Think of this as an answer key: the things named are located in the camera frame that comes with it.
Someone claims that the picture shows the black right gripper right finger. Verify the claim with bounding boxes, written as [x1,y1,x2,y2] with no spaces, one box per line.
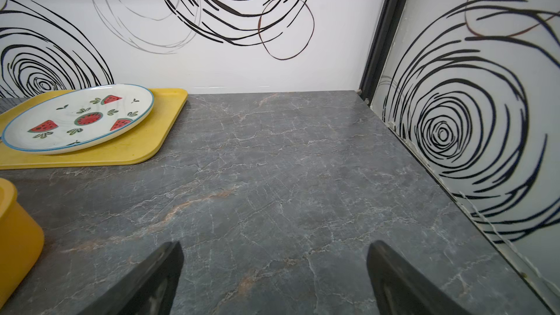
[366,241,469,315]

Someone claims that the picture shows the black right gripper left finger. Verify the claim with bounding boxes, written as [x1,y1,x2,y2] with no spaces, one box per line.
[80,241,184,314]

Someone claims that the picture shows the yellow plastic storage box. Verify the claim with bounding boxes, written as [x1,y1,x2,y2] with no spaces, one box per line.
[1,179,45,305]

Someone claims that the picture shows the yellow plastic tray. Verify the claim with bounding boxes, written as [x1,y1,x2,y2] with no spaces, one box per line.
[1,88,188,170]

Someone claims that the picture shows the watermelon pattern ceramic plate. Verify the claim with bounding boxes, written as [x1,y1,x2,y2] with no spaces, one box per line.
[1,84,155,155]

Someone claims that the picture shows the black corner frame post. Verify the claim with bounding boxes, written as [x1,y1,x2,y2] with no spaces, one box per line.
[357,0,407,106]

